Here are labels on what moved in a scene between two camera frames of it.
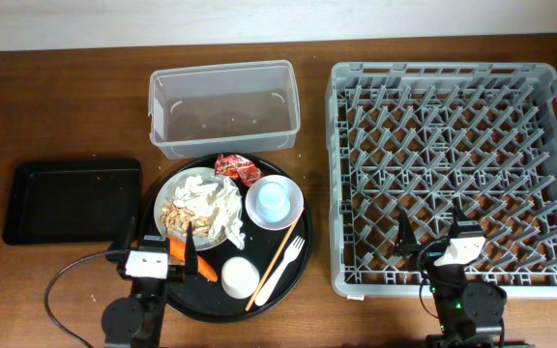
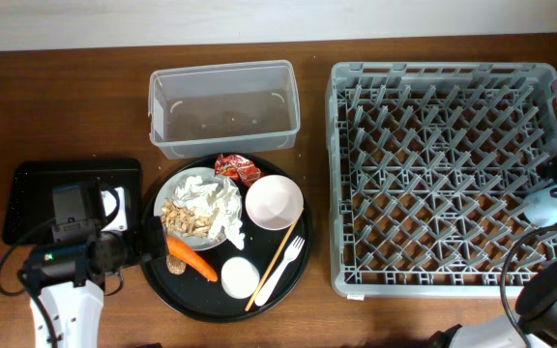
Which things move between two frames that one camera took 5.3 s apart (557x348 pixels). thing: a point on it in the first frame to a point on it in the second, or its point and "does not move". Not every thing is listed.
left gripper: (118, 254) to (158, 238)
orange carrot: (177, 248) does not move
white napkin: (223, 200) does not move
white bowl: (275, 202) does not move
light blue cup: (273, 204) to (542, 209)
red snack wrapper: (237, 167) does not move
